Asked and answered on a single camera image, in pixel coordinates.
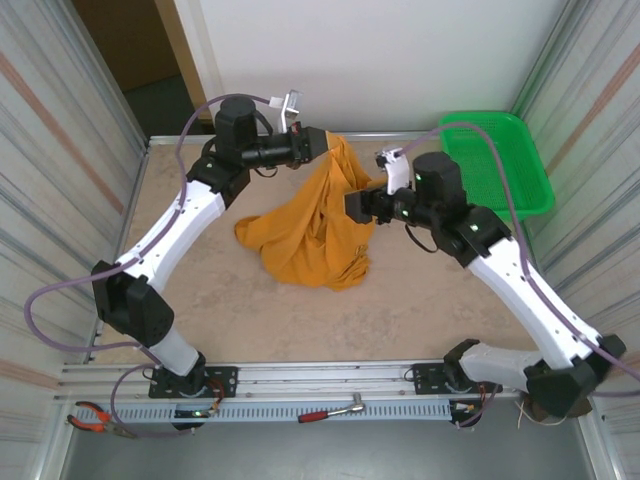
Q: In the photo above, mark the brown wooden door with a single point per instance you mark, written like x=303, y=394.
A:
x=125, y=40

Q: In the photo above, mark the yellow t-shirt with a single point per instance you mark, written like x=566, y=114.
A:
x=305, y=235

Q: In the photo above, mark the green plastic basket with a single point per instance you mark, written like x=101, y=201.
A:
x=525, y=165

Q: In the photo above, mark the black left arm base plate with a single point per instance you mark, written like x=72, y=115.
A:
x=225, y=382

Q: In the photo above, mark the aluminium mounting rail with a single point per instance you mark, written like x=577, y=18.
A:
x=325, y=382

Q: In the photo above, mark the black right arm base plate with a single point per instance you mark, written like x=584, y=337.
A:
x=425, y=380

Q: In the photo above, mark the aluminium table edge rail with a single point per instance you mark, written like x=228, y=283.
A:
x=225, y=138

